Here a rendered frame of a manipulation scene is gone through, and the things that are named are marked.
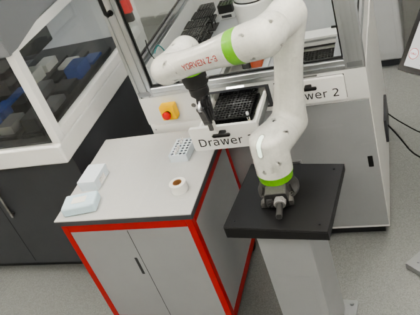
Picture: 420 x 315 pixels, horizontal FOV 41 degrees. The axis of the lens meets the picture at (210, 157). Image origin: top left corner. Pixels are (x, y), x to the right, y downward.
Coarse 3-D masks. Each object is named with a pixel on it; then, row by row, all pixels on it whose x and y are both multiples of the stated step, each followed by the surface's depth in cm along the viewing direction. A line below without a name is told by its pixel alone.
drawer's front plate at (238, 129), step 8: (256, 120) 219; (192, 128) 228; (200, 128) 226; (224, 128) 223; (232, 128) 222; (240, 128) 221; (248, 128) 220; (192, 136) 229; (200, 136) 228; (208, 136) 227; (232, 136) 224; (240, 136) 224; (248, 136) 223; (208, 144) 230; (216, 144) 229; (224, 144) 228; (232, 144) 227; (240, 144) 226; (248, 144) 225
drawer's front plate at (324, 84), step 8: (304, 80) 232; (312, 80) 231; (320, 80) 230; (328, 80) 229; (336, 80) 228; (320, 88) 232; (328, 88) 231; (344, 88) 229; (304, 96) 236; (320, 96) 234; (328, 96) 234; (336, 96) 233; (344, 96) 232
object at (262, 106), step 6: (258, 90) 250; (264, 90) 242; (216, 96) 254; (264, 96) 239; (258, 102) 247; (264, 102) 238; (258, 108) 232; (264, 108) 237; (258, 114) 228; (264, 114) 236; (258, 120) 227
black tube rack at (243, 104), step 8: (256, 88) 245; (224, 96) 247; (232, 96) 245; (240, 96) 243; (248, 96) 241; (256, 96) 246; (216, 104) 244; (224, 104) 241; (232, 104) 239; (240, 104) 238; (248, 104) 236; (256, 104) 241; (216, 112) 238; (224, 112) 236; (232, 112) 234; (240, 112) 232; (224, 120) 237; (232, 120) 235; (240, 120) 233
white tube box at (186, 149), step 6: (186, 138) 249; (174, 144) 248; (180, 144) 246; (186, 144) 245; (192, 144) 246; (174, 150) 244; (180, 150) 243; (186, 150) 242; (192, 150) 245; (174, 156) 241; (180, 156) 240; (186, 156) 239
